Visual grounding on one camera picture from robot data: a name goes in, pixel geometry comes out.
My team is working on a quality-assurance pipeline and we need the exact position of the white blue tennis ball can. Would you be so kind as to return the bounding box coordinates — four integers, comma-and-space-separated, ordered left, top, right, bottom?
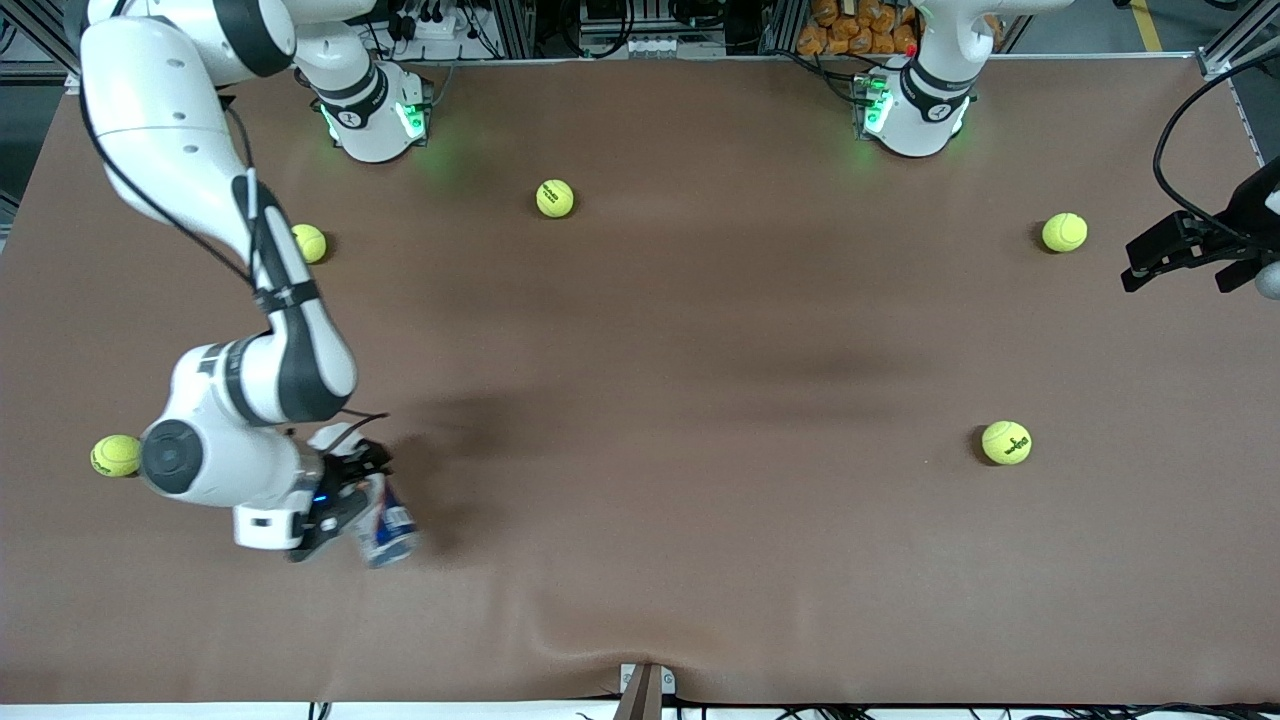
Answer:
352, 472, 421, 571

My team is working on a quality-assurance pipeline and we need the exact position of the yellow tennis ball Head print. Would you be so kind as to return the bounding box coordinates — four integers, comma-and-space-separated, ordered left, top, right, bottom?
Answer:
90, 433, 144, 479

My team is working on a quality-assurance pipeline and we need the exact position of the brown table cover mat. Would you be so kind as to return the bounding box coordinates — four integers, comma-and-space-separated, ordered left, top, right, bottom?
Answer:
0, 55, 1280, 706

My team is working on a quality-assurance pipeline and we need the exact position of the white power strip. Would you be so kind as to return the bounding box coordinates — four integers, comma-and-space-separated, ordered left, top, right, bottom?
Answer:
393, 0, 473, 43

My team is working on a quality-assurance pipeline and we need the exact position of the white connector block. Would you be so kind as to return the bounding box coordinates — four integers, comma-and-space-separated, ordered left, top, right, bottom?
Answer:
622, 33, 703, 58

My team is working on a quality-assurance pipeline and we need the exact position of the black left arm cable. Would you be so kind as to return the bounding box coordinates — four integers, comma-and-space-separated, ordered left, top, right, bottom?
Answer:
1152, 50, 1280, 241

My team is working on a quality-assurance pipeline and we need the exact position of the aluminium corner frame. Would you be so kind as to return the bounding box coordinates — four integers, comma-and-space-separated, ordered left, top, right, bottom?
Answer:
1195, 0, 1280, 81
0, 0, 86, 93

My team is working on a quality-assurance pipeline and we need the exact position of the brown post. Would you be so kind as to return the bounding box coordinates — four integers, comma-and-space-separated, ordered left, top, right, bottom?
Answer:
612, 665, 664, 720

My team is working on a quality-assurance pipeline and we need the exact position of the grey metal bracket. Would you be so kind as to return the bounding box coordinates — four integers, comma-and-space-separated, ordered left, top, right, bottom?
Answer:
618, 663, 678, 698

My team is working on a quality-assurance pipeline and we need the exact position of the aluminium profile post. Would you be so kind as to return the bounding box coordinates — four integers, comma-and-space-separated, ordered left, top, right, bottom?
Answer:
762, 0, 803, 57
490, 0, 536, 59

